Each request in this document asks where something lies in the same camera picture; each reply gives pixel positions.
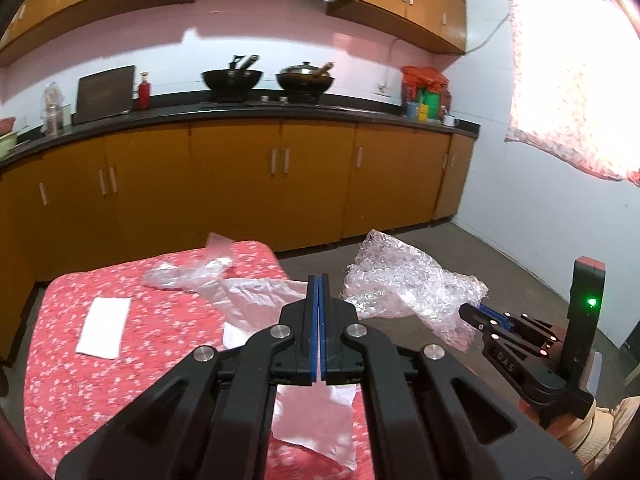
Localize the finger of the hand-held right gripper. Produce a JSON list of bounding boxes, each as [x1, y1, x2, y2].
[[478, 303, 564, 346], [458, 303, 557, 377]]

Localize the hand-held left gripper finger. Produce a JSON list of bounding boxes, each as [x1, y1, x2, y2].
[[55, 274, 321, 480], [320, 273, 584, 480]]

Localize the bubble wrap sheet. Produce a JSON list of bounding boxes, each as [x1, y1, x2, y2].
[[342, 229, 489, 354]]

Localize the person's right hand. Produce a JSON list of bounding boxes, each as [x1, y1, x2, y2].
[[544, 394, 640, 469]]

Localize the small clear plastic bag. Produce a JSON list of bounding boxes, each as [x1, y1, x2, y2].
[[142, 232, 237, 294]]

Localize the wooden lower kitchen cabinets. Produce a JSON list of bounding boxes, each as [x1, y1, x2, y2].
[[0, 119, 477, 363]]

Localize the red floral tablecloth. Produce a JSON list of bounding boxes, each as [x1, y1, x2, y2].
[[22, 239, 377, 480]]

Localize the white paper sheet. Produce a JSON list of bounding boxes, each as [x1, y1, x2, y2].
[[74, 296, 134, 360]]

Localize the gas stove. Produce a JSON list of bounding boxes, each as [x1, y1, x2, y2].
[[199, 94, 347, 110]]

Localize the green yellow container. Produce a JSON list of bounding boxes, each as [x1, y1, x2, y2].
[[417, 88, 442, 122]]

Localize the black kitchen countertop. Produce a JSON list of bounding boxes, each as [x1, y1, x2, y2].
[[0, 101, 482, 172]]

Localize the black wok with lid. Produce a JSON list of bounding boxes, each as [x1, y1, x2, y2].
[[275, 60, 336, 97]]

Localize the floral window curtain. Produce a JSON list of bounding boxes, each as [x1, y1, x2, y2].
[[504, 0, 640, 184]]

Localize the black open wok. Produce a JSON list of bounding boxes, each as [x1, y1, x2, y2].
[[201, 53, 264, 97]]

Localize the orange bag on containers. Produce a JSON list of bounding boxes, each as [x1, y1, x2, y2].
[[401, 65, 450, 93]]

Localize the dark cutting board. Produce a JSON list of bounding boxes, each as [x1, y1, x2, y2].
[[73, 64, 137, 125]]

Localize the jar wrapped in plastic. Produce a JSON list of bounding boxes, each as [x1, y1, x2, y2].
[[40, 82, 67, 136]]

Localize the stack of bowls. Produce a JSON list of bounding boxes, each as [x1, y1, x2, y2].
[[0, 117, 22, 157]]

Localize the wall cable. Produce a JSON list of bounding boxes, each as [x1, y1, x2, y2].
[[464, 14, 514, 57]]

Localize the short wooden wall cabinet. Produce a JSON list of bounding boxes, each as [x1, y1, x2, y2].
[[326, 0, 469, 56]]

